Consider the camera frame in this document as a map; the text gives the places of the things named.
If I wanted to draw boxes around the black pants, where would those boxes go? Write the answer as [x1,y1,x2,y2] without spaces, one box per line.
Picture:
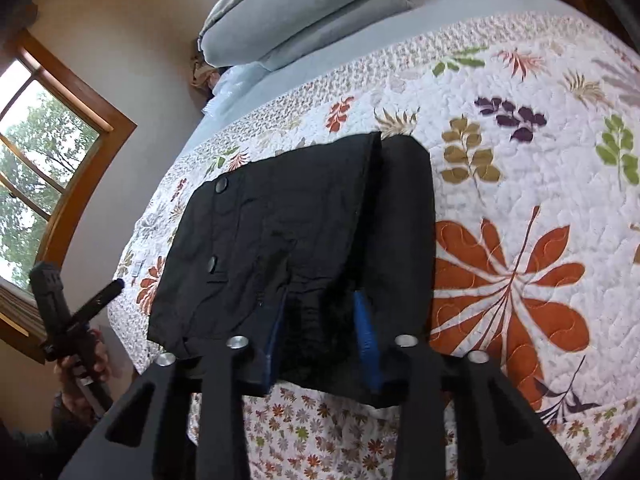
[148,132,436,408]

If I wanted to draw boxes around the person's left hand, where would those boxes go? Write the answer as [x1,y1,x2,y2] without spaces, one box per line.
[53,328,112,424]

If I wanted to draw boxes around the wooden framed side window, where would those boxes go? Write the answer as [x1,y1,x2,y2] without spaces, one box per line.
[1,29,137,363]

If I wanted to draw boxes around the pile of clothes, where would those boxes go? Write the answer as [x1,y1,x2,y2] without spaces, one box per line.
[191,52,221,93]

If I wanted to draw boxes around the floral quilt bedspread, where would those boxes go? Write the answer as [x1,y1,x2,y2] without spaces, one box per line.
[107,12,639,479]

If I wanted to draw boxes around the folded grey blanket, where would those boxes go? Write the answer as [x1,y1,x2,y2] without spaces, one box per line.
[198,0,412,72]

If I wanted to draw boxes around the light blue bed sheet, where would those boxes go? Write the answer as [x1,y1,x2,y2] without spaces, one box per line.
[182,0,584,153]

